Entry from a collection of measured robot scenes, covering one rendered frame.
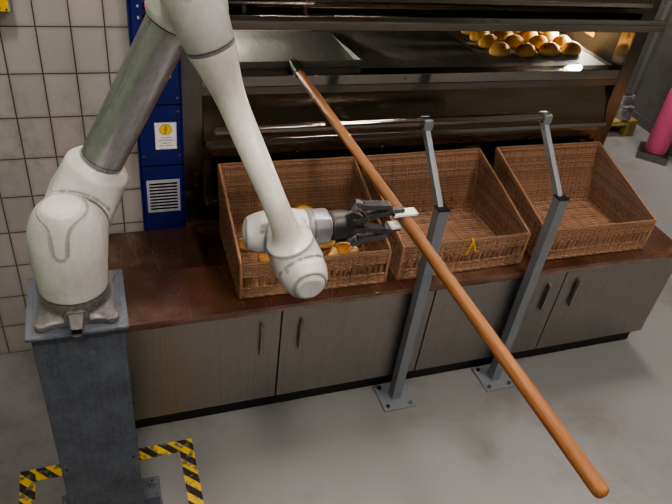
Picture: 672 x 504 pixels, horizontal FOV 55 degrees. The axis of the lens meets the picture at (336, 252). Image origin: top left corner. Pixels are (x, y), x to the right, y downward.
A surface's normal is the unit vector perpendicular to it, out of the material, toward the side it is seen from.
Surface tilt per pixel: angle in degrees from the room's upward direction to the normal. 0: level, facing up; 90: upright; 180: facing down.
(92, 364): 90
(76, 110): 90
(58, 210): 5
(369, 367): 90
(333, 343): 90
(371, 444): 0
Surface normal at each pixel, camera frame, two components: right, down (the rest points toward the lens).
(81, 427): 0.32, 0.60
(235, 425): 0.11, -0.79
